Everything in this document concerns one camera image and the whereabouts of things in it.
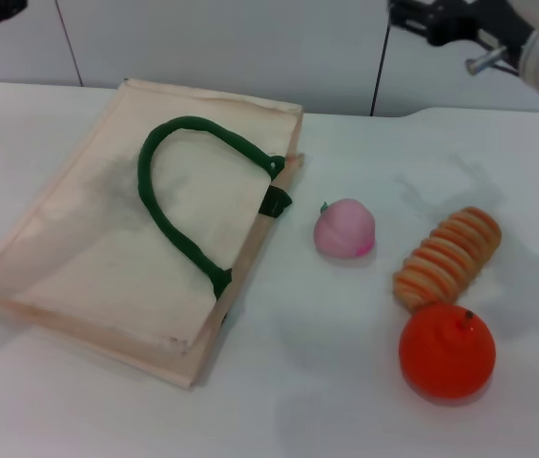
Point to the pink peach toy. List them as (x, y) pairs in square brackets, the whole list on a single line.
[(343, 229)]

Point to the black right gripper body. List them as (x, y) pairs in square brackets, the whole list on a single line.
[(479, 19)]

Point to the orange toy fruit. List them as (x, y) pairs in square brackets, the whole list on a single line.
[(445, 355)]

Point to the orange striped bread roll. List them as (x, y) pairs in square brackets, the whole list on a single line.
[(450, 255)]

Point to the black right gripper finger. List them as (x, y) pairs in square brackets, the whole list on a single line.
[(407, 14)]

